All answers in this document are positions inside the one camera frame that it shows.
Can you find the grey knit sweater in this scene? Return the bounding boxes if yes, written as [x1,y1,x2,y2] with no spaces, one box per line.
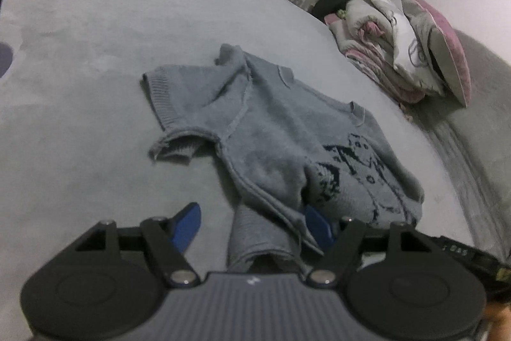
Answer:
[141,43,424,274]

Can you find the folded pink white quilt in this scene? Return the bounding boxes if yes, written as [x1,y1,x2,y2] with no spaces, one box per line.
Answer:
[324,0,426,104]

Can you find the pink grey pillow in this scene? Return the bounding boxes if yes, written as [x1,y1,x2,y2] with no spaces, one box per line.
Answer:
[398,0,472,109]

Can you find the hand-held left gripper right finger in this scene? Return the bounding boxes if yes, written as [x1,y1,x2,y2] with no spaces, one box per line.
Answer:
[303,205,440,289]

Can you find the black bundle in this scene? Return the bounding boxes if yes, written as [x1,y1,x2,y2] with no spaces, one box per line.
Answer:
[311,0,352,19]

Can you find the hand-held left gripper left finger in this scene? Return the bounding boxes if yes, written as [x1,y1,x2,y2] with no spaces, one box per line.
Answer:
[74,202,201,288]

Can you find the dark purple object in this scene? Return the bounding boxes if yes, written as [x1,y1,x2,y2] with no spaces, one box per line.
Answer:
[0,41,14,80]

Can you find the white printed pillow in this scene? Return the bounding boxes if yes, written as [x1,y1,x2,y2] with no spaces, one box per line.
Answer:
[363,0,446,98]

